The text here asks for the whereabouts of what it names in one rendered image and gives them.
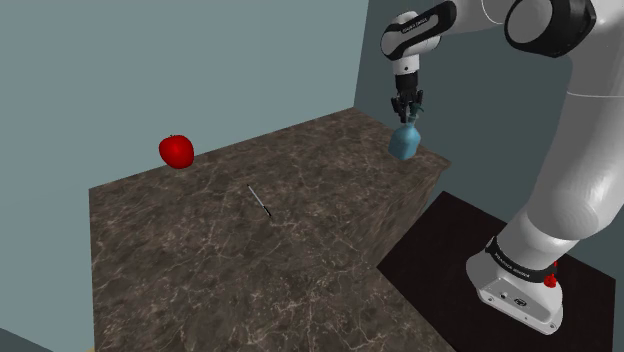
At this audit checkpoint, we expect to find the blue glass bottle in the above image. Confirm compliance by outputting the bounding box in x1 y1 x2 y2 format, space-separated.
387 103 425 162

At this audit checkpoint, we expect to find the silver black pen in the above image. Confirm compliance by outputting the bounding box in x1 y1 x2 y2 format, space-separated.
246 184 273 219

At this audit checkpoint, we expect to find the dark robot stand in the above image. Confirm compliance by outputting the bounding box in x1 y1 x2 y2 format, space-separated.
376 190 617 352

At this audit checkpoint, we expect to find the red apple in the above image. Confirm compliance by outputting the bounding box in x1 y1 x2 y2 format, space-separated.
158 134 196 170

